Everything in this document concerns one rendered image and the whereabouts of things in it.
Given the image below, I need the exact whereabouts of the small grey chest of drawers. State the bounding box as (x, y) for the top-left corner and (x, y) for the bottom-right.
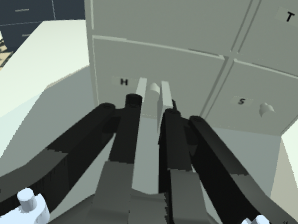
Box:
(84, 0), (298, 136)

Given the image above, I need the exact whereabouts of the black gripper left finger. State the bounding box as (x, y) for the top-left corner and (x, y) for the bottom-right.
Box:
(0, 78), (147, 224)

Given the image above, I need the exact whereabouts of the grey drawer front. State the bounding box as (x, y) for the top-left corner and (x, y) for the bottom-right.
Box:
(238, 0), (298, 71)
(93, 0), (251, 51)
(204, 59), (298, 134)
(93, 35), (225, 119)

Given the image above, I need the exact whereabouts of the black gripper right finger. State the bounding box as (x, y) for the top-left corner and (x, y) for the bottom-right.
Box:
(157, 81), (298, 224)

